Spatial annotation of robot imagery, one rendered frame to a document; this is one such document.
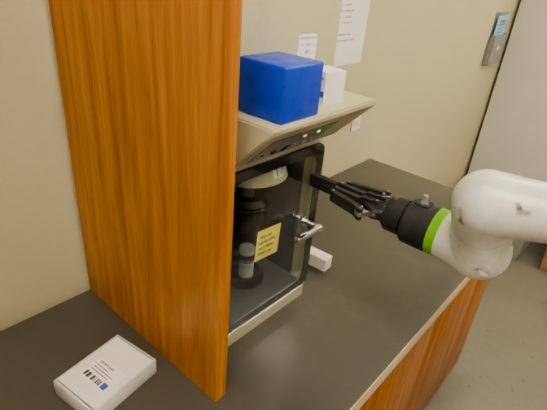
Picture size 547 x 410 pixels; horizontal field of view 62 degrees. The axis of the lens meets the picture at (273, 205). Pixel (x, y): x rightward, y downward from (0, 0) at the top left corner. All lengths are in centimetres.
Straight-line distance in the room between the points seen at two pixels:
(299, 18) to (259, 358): 72
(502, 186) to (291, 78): 36
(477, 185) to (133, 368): 74
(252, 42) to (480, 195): 44
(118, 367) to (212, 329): 25
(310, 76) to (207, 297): 42
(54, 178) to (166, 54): 52
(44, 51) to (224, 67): 53
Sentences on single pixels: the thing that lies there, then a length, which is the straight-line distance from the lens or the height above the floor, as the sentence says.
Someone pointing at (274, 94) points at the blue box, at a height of 156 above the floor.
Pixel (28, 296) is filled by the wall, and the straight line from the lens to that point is 127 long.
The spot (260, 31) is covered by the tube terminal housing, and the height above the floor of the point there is 163.
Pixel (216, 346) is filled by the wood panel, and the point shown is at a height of 109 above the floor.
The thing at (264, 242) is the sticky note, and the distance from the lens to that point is 99.
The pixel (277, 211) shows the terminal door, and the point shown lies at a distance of 98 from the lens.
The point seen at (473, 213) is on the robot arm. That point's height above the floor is 143.
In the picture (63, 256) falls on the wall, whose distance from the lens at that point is 125.
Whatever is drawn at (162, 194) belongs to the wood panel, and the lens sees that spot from 83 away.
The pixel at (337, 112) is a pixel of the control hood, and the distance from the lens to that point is 84.
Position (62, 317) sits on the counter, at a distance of 124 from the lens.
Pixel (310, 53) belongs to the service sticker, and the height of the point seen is 159.
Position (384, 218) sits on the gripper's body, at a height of 131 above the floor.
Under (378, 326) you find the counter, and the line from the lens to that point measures 123.
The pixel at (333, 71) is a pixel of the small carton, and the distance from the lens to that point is 86.
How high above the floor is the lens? 174
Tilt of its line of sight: 28 degrees down
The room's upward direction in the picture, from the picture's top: 5 degrees clockwise
